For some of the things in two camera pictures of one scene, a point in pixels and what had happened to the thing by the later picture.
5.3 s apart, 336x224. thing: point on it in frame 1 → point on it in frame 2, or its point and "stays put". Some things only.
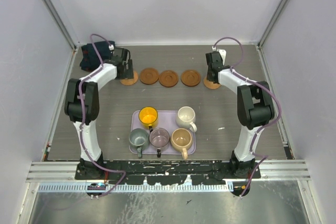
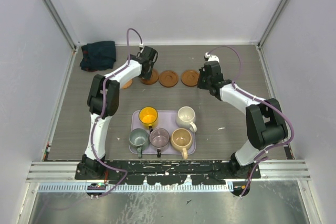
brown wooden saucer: [148, 76] stays put
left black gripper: [128, 73] → [147, 76]
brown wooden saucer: [168, 78] stays put
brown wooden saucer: [190, 77] stays put
